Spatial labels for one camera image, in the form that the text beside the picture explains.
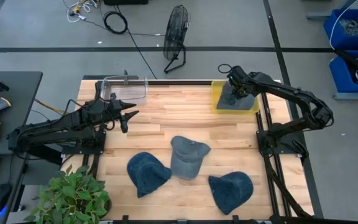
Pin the black equipment part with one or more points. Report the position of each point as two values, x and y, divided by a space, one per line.
353 63

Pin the dark grey cap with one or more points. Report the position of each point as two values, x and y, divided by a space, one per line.
228 102

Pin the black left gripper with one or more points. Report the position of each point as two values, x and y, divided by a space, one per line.
102 110

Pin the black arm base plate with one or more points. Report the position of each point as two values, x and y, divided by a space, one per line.
85 151
291 143

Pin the clear plastic bin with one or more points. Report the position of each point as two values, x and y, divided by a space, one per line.
135 90

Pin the green potted plant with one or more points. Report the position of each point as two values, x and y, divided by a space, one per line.
70 193

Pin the grey dolly platform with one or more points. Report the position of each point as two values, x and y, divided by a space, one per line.
353 96

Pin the black floor fan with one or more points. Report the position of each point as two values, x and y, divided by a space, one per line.
175 31

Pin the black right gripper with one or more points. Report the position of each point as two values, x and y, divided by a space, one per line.
242 81

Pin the dark grey desk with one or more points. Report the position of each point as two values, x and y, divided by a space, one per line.
17 93

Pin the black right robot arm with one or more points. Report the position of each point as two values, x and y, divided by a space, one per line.
284 90

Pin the yellow translucent plastic bin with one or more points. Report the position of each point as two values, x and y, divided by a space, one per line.
216 93

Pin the light grey denim cap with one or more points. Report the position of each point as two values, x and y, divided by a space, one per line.
186 158

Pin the grey metal stand leg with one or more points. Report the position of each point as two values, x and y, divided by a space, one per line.
319 15

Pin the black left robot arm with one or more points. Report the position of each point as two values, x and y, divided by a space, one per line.
57 127

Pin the blue plastic storage bin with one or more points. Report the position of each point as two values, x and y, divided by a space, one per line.
334 34
340 81

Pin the dark blue denim cap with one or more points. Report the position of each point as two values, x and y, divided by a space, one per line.
146 172
232 189

